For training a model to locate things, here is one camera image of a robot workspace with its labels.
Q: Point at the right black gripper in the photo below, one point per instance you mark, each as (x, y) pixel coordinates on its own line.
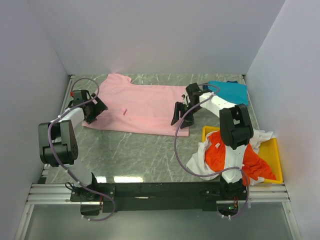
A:
(179, 107)

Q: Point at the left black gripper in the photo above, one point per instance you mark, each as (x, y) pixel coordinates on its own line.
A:
(99, 107)

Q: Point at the pink t shirt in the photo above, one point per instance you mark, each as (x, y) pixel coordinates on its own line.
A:
(142, 109)

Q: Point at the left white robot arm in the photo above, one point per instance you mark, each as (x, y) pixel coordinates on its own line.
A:
(57, 140)

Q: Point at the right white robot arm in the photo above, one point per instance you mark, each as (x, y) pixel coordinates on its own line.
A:
(235, 128)

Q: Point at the folded teal t shirt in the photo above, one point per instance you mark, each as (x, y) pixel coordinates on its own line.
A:
(236, 95)

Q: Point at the white t shirt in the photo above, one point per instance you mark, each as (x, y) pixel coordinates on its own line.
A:
(197, 164)

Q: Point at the yellow plastic bin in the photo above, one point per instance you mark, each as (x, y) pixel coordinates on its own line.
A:
(261, 158)

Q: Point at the orange t shirt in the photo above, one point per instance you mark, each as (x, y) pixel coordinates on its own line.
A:
(255, 167)

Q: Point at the black base beam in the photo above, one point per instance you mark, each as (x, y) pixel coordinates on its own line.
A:
(144, 196)

